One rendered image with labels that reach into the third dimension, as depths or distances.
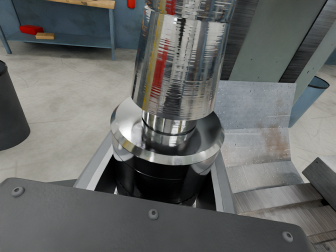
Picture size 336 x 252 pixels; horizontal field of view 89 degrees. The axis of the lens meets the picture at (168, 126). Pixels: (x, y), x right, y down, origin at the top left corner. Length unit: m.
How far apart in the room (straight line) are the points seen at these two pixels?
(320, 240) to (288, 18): 0.50
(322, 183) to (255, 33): 0.41
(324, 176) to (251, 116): 0.23
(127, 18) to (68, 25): 1.18
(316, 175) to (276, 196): 0.13
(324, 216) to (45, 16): 4.57
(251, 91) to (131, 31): 3.90
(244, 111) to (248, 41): 0.20
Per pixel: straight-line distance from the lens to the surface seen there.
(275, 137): 0.68
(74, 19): 4.40
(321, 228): 0.53
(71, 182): 0.20
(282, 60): 0.62
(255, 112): 0.61
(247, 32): 0.51
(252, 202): 0.46
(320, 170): 0.58
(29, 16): 4.63
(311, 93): 2.56
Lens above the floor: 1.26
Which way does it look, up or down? 39 degrees down
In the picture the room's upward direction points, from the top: 10 degrees clockwise
